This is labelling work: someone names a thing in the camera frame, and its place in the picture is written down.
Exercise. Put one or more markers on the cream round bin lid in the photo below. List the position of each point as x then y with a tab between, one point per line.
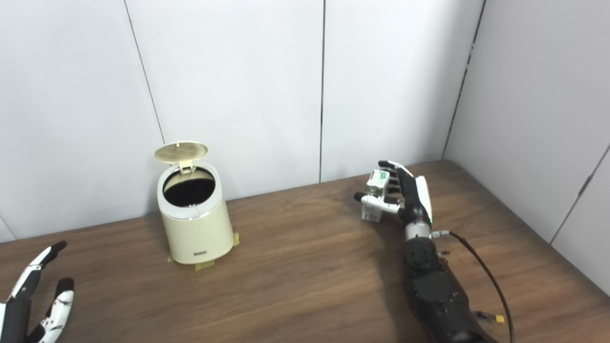
181	151

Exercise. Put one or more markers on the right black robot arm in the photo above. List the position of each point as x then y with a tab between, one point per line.
438	295

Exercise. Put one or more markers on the cream-colored bin body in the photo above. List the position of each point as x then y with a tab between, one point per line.
198	228

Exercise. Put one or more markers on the dark wall panel hinge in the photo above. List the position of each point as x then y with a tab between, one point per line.
585	186

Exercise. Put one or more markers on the white green milk carton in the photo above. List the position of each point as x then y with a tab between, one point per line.
376	183

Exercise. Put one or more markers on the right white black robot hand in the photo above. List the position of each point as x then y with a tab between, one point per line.
417	200

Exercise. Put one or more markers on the yellow tape piece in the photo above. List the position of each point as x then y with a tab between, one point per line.
236	239
205	266

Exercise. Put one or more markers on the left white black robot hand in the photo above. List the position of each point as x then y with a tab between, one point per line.
16	319

